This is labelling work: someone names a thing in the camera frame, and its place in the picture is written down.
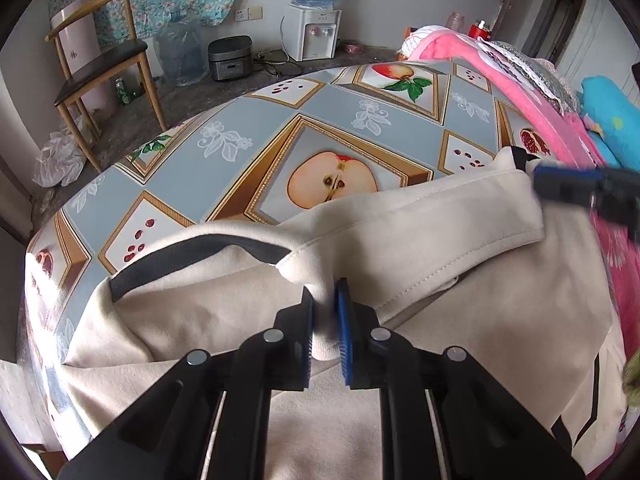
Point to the white wall outlet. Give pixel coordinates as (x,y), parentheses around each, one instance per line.
(248,13)

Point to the grey door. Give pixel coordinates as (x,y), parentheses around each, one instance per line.
(555,15)

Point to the silver quilted cloth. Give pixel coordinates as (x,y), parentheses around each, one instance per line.
(550,77)

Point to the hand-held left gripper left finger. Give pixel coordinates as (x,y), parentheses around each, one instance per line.
(308,342)

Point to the fruit print tablecloth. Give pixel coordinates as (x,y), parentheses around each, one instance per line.
(240,125)

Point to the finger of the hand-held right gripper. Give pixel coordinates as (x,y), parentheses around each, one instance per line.
(570,176)

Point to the empty clear water jug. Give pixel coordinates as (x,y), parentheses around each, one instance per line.
(182,55)

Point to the white plastic bag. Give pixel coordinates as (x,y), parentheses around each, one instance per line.
(62,160)

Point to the cream zip jacket black trim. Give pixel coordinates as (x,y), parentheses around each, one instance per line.
(425,240)

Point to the pink glass jar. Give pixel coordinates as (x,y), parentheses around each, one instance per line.
(456,21)

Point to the white lace cloth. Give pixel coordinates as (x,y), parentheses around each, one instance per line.
(515,72)

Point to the green drink can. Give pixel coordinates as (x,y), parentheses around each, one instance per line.
(122,92)

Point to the cyan pillow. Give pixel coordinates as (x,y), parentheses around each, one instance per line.
(610,110)

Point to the red jar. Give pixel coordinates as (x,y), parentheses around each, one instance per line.
(480,31)

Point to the green white fuzzy cloth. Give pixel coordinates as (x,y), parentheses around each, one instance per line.
(632,375)

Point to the white water dispenser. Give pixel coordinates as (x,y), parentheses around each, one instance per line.
(315,35)

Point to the pink floral blanket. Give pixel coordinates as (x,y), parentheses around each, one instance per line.
(570,140)

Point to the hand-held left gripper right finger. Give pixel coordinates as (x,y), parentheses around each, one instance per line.
(342,335)

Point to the black rice cooker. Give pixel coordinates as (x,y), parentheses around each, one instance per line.
(230,57)

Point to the pale pink tall box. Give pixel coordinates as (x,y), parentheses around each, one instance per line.
(75,40)

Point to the wooden chair dark seat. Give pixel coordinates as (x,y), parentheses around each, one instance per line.
(100,72)

